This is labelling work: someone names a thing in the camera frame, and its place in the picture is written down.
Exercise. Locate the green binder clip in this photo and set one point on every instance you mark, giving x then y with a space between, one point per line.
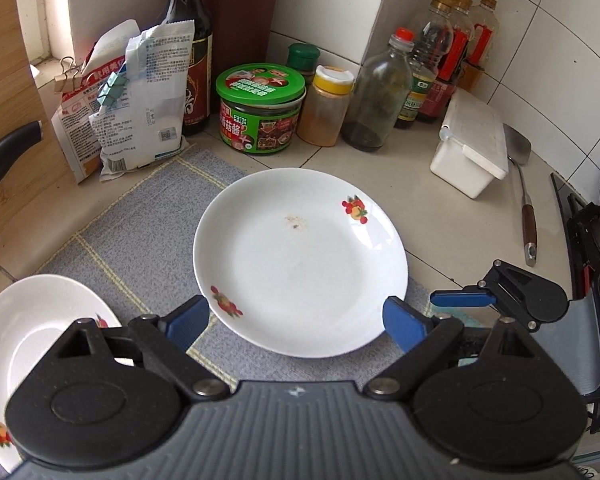
114 91

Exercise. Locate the red and white bag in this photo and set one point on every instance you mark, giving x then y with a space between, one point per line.
75 125

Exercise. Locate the dark soy sauce bottle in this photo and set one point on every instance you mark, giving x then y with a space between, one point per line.
200 85

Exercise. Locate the black stove top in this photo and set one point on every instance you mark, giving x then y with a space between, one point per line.
562 200

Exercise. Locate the green lid sauce jar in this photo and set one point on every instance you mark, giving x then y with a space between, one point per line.
260 105

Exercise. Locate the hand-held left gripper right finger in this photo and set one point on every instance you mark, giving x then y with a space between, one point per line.
405 322

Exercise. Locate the red cap glass bottle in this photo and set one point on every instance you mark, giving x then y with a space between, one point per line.
377 95

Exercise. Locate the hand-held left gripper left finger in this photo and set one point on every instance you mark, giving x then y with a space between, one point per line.
187 317

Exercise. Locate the white fruit-print plate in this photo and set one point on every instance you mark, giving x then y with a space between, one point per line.
300 270
30 320

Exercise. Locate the white and blue bag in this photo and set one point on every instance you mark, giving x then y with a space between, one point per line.
145 110

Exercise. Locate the silver binder clip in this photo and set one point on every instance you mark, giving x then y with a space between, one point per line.
67 77

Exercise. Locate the dark brown panel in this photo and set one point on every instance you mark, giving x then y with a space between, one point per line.
240 10

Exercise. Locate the red label oil bottle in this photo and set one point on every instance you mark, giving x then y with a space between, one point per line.
485 40
455 60

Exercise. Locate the bamboo cutting board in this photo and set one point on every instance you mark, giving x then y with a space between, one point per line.
10 85

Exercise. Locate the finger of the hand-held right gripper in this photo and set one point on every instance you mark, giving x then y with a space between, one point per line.
462 299

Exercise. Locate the grey checked cloth mat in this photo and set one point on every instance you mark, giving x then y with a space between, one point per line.
130 220

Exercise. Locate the yellow cap spice bottle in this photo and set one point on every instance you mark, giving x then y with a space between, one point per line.
325 110

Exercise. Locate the green label oil bottle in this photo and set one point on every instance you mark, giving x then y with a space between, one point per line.
425 70

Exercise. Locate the green cap spice bottle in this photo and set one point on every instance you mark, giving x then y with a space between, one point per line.
304 57

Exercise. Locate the white plastic box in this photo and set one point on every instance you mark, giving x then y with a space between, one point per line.
472 150

